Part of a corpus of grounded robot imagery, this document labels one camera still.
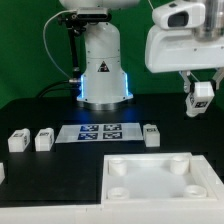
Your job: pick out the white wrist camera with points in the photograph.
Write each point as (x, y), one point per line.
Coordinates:
(179, 14)

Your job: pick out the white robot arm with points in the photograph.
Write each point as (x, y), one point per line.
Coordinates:
(104, 84)

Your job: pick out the white square tabletop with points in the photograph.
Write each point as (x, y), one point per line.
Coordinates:
(163, 176)

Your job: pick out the grey camera on stand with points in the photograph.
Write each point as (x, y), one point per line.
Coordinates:
(92, 14)

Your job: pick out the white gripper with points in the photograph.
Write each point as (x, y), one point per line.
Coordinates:
(178, 50)

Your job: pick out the white front and right fence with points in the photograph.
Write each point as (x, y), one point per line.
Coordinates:
(190, 210)

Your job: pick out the white block left edge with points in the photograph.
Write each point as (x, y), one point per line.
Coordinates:
(2, 173)

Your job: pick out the sheet with four tags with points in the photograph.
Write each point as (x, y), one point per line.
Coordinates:
(100, 132)

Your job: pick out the black camera stand pole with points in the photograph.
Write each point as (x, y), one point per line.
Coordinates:
(74, 46)

